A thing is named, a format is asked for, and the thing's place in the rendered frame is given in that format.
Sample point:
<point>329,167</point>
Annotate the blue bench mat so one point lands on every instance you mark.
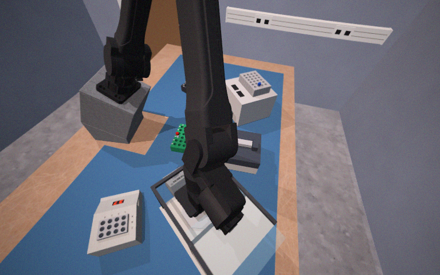
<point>58,243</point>

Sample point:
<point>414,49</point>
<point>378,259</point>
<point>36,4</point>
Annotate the green tube rack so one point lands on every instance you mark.
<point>179,144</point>

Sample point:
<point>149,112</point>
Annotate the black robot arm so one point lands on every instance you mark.
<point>127,61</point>

